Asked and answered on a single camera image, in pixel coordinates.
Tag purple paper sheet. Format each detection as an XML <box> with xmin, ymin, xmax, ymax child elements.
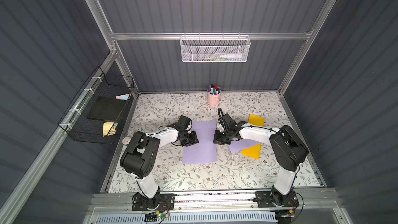
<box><xmin>229</xmin><ymin>140</ymin><xmax>260</xmax><ymax>153</ymax></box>
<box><xmin>182</xmin><ymin>120</ymin><xmax>217</xmax><ymax>164</ymax></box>

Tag yellow rectangular paper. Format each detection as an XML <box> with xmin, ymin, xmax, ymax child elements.
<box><xmin>241</xmin><ymin>115</ymin><xmax>265</xmax><ymax>159</ymax></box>

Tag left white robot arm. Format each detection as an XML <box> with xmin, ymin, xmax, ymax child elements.
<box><xmin>120</xmin><ymin>116</ymin><xmax>199</xmax><ymax>200</ymax></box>

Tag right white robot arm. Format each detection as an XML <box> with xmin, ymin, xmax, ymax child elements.
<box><xmin>213</xmin><ymin>108</ymin><xmax>309</xmax><ymax>196</ymax></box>

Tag pink pen cup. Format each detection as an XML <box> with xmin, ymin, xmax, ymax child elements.
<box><xmin>207</xmin><ymin>84</ymin><xmax>221</xmax><ymax>106</ymax></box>

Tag pastel note pad in basket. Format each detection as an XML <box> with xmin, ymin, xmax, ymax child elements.
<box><xmin>116</xmin><ymin>94</ymin><xmax>130</xmax><ymax>101</ymax></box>

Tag white bottle in basket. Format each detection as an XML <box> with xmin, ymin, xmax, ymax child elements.
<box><xmin>220</xmin><ymin>54</ymin><xmax>243</xmax><ymax>60</ymax></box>

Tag yellow sticky note pad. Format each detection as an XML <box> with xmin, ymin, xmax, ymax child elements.
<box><xmin>103</xmin><ymin>122</ymin><xmax>118</xmax><ymax>136</ymax></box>

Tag black box in basket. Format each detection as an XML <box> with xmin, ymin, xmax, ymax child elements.
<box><xmin>87</xmin><ymin>96</ymin><xmax>126</xmax><ymax>122</ymax></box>

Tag white vented panel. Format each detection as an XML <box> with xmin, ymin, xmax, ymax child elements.
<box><xmin>95</xmin><ymin>211</ymin><xmax>278</xmax><ymax>224</ymax></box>

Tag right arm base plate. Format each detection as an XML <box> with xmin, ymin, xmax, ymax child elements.
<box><xmin>252</xmin><ymin>190</ymin><xmax>300</xmax><ymax>208</ymax></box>

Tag white wire mesh basket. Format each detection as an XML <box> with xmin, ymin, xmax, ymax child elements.
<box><xmin>180</xmin><ymin>34</ymin><xmax>251</xmax><ymax>63</ymax></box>

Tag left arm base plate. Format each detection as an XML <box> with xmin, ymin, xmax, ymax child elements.
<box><xmin>132</xmin><ymin>191</ymin><xmax>175</xmax><ymax>212</ymax></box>

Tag black wire wall basket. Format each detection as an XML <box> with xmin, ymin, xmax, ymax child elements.
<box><xmin>59</xmin><ymin>67</ymin><xmax>134</xmax><ymax>145</ymax></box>

